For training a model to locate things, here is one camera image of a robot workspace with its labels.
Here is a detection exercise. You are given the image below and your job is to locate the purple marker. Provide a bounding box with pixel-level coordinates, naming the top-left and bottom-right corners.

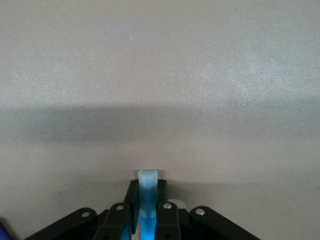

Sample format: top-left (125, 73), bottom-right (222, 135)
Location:
top-left (0, 216), bottom-right (14, 240)

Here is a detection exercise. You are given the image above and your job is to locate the blue marker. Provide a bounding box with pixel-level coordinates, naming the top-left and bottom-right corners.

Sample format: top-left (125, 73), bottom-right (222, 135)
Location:
top-left (138, 169), bottom-right (159, 240)

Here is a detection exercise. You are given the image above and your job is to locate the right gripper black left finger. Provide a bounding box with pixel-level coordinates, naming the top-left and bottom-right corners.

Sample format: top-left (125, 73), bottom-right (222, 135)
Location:
top-left (24, 178), bottom-right (141, 240)

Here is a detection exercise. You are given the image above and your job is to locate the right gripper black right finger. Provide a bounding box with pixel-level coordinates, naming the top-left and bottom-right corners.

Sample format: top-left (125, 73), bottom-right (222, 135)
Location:
top-left (153, 178), bottom-right (261, 240)

